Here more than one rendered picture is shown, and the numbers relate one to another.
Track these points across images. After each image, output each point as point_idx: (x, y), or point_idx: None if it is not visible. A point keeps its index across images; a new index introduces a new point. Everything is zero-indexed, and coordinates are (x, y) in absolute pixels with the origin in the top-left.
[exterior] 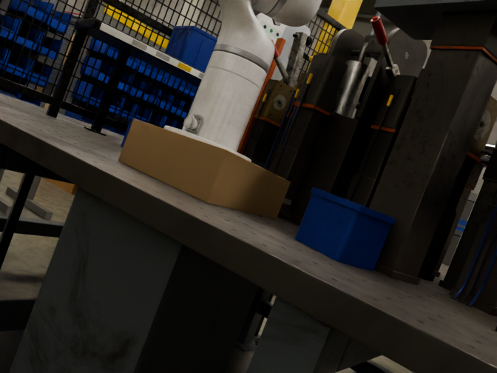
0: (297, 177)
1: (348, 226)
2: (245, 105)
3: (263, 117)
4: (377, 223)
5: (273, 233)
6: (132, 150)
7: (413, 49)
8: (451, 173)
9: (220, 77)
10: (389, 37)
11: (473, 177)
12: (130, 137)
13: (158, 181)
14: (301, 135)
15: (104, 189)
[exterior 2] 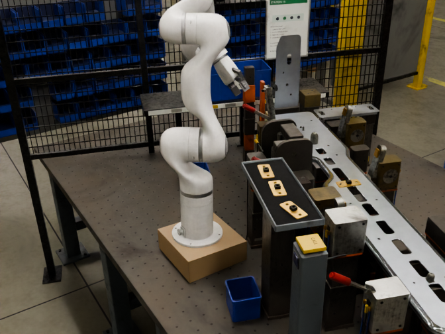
0: (259, 226)
1: (232, 309)
2: (202, 217)
3: (259, 151)
4: (249, 303)
5: (210, 305)
6: (161, 245)
7: (298, 148)
8: (285, 270)
9: (185, 208)
10: (275, 152)
11: (369, 209)
12: (159, 238)
13: (171, 270)
14: (252, 204)
15: (139, 298)
